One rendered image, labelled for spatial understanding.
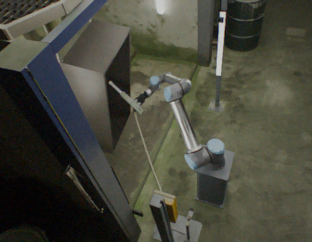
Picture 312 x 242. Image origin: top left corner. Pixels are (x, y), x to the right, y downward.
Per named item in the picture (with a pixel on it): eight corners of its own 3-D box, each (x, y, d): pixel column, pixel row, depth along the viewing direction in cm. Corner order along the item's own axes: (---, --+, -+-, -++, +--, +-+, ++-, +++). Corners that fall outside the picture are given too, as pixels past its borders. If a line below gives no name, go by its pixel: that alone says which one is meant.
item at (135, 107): (144, 116, 292) (144, 109, 270) (141, 119, 291) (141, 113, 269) (113, 88, 302) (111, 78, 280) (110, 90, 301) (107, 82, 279)
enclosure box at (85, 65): (82, 145, 294) (59, 62, 199) (104, 105, 330) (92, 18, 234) (112, 154, 290) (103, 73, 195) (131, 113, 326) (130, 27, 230)
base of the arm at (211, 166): (227, 155, 249) (228, 150, 242) (222, 173, 239) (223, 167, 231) (207, 150, 256) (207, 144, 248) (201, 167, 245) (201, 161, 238)
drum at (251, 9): (223, 34, 484) (227, -16, 418) (256, 33, 473) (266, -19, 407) (224, 54, 447) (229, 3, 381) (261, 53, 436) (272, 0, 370)
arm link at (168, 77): (194, 78, 220) (168, 69, 283) (180, 83, 219) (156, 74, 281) (197, 91, 224) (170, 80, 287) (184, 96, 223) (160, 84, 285)
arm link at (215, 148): (227, 158, 236) (229, 147, 223) (210, 166, 233) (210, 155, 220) (218, 146, 246) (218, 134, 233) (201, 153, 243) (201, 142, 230)
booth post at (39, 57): (134, 248, 268) (20, 71, 96) (118, 241, 274) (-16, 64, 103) (142, 230, 278) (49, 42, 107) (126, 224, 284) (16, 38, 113)
